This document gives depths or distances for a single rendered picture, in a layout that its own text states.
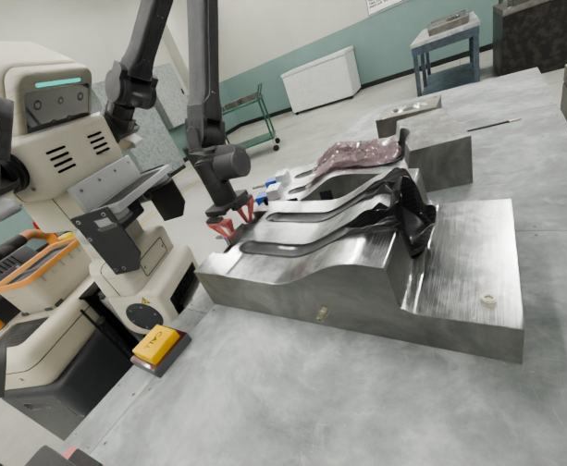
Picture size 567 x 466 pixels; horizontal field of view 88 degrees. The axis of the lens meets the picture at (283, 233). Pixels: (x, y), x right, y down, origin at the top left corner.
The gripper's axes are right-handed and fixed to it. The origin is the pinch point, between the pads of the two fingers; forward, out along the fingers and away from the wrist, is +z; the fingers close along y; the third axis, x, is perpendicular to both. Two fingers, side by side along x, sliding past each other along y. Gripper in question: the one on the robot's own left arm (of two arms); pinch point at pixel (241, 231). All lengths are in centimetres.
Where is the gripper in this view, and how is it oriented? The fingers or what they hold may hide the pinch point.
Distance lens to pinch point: 75.5
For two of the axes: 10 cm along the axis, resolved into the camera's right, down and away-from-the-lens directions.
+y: 4.4, -5.8, 6.8
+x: -8.3, 0.3, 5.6
